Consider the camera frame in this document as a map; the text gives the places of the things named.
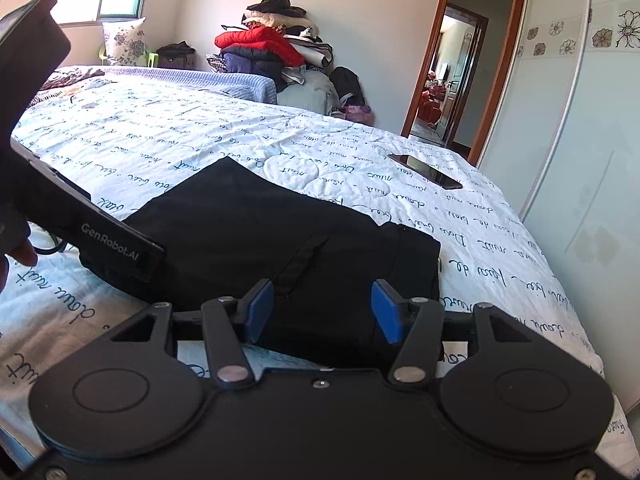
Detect green plastic chair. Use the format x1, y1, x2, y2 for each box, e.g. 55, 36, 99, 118
97, 42, 160, 68

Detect floral bedspread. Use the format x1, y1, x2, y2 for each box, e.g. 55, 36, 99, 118
30, 85, 81, 109

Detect black cable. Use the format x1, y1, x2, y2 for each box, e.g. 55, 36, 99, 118
30, 237, 69, 257

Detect pale wardrobe with floral trim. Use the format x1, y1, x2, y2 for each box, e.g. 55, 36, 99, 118
480, 0, 640, 413

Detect black backpack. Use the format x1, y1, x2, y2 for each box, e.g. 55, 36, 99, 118
329, 66, 366, 108

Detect blue knit blanket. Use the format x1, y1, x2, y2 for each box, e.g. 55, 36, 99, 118
102, 66, 277, 106

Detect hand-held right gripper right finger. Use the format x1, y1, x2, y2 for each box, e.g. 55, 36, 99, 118
371, 279, 541, 390

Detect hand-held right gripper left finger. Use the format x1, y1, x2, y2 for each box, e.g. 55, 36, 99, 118
107, 278, 275, 391

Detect grey cloth cover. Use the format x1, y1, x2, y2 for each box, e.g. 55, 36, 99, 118
276, 70, 341, 116

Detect navy jacket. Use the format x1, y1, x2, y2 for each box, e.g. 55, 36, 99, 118
220, 47, 286, 81

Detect person's left hand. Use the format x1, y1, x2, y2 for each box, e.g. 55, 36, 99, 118
0, 232, 39, 293

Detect black pants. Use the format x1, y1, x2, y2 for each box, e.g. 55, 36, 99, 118
77, 156, 442, 369

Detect floral pillow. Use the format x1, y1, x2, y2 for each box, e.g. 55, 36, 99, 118
101, 16, 148, 67

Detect light blue printed quilt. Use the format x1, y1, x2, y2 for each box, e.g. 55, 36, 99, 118
0, 77, 628, 466

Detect grey patterned cloth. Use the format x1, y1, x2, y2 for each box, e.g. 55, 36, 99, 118
47, 66, 107, 90

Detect pile of pale clothes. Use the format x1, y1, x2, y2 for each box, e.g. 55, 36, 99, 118
242, 9, 335, 83

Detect purple bag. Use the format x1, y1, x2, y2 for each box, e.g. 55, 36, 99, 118
342, 102, 375, 127

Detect black smartphone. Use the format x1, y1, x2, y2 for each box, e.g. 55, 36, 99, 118
387, 153, 464, 190

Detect black bag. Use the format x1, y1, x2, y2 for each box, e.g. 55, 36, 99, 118
156, 41, 197, 72

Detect wooden door frame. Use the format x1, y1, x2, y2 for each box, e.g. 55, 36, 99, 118
400, 0, 534, 169

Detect black hat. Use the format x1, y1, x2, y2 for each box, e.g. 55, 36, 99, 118
245, 0, 307, 20

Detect red jacket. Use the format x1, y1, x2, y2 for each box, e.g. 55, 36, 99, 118
215, 26, 307, 68

